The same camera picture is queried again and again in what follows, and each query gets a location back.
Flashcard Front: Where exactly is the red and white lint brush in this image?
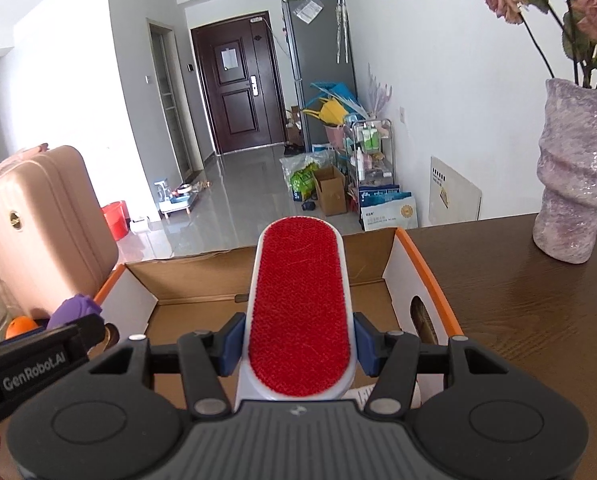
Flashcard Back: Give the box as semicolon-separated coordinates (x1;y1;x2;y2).
233;215;359;411

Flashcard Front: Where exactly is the white leaning board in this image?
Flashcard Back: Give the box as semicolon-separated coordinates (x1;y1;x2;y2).
428;156;483;228

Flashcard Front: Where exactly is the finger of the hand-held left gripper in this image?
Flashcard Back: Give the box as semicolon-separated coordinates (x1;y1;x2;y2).
48;312;108;358

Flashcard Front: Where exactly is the dark brown entrance door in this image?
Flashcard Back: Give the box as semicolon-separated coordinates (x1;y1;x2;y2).
190;10;286;156

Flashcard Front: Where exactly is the grey refrigerator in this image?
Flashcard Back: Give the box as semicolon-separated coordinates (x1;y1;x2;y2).
280;0;359;153

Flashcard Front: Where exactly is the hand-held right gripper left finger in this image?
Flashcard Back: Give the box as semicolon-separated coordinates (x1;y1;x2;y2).
71;311;248;419

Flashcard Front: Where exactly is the open cardboard box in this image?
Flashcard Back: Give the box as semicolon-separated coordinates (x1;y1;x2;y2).
312;165;349;216

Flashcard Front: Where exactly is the green printed bag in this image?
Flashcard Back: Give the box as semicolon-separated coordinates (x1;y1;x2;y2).
289;167;316;201

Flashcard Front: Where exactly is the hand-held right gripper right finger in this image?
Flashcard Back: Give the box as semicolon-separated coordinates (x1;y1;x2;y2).
353;311;527;418

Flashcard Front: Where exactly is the closed cardboard box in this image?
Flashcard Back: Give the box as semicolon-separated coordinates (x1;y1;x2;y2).
284;105;304;148

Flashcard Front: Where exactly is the lilac coral decoration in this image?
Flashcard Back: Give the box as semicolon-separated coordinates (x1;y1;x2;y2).
365;62;394;121

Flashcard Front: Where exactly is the clear plastic document sleeve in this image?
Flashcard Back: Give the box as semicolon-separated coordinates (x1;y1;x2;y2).
295;0;325;25

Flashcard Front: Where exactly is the red plastic basin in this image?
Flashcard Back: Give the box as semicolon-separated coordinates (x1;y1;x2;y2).
101;201;129;241

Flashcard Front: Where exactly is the metal storage cart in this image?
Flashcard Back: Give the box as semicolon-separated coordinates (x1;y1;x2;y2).
343;119;395;201

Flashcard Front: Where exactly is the pink hard-shell suitcase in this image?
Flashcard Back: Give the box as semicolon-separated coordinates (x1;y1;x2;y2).
0;144;120;321

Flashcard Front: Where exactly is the pink bucket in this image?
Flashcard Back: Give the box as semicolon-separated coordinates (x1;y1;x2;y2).
323;122;349;148

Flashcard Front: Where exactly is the blue folded rack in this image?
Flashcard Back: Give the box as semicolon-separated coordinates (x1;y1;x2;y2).
311;81;359;111

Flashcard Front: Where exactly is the purple round lid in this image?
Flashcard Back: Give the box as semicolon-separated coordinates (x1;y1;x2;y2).
47;294;102;332

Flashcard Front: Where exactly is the clear folded umbrella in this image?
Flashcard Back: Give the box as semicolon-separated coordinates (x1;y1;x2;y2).
331;0;350;65

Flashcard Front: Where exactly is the orange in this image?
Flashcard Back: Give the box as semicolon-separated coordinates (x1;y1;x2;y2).
5;315;42;339

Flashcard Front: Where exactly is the lilac ceramic vase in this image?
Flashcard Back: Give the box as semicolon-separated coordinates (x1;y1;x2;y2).
532;77;597;265

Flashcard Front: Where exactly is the yellow plastic item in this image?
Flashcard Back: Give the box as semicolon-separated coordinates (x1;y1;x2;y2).
303;99;346;126

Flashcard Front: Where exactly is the blue and white carton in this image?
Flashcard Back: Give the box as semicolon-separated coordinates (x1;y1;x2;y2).
358;187;419;232

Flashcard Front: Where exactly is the red cardboard box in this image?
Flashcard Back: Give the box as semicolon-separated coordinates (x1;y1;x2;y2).
93;227;466;411

